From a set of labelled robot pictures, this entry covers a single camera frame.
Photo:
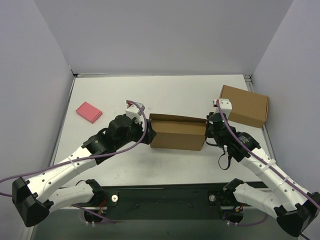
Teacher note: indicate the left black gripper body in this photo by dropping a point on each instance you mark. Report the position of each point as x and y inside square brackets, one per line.
[148, 132]

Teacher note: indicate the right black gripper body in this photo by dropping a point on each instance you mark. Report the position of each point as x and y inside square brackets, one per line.
[209, 130]

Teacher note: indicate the brown cardboard box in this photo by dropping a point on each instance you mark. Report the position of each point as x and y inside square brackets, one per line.
[178, 132]
[248, 108]

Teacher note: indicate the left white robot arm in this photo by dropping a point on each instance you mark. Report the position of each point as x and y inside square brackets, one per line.
[35, 198]

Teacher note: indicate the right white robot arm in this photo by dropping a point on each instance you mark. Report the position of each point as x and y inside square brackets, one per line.
[293, 206]

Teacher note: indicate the folded brown cardboard box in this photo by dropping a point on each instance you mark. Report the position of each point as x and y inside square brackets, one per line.
[248, 108]

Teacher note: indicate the small pink box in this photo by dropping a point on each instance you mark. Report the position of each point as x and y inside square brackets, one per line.
[89, 112]

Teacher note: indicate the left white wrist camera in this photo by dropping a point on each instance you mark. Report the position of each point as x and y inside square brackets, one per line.
[133, 112]

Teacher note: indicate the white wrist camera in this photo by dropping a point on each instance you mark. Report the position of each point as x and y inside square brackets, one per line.
[133, 112]
[225, 106]

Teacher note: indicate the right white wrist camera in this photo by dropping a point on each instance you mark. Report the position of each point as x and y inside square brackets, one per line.
[225, 106]

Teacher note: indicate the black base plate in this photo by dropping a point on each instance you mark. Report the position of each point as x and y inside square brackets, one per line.
[202, 201]

